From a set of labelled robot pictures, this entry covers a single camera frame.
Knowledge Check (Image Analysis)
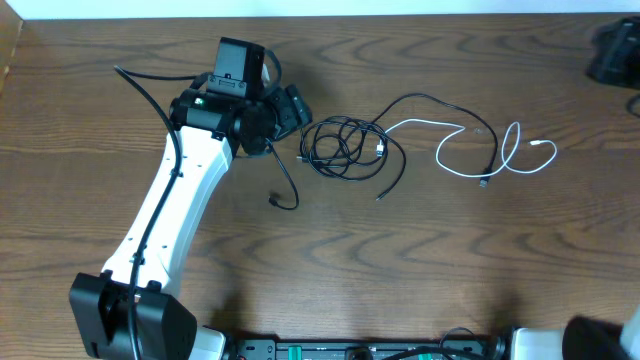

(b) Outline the black usb cable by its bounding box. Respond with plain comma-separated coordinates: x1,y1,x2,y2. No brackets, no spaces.
369,92,500,189
268,115,407,211

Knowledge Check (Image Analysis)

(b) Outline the white usb cable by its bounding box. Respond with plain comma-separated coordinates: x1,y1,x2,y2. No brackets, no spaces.
375,118,558,179

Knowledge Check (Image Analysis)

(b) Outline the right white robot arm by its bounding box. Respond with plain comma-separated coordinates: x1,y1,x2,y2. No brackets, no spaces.
509,16,639,360

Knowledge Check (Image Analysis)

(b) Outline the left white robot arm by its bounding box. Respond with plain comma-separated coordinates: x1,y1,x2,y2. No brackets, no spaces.
69,38,312,359

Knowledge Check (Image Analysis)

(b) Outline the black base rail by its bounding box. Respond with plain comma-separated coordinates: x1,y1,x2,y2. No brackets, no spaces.
221,338,509,360

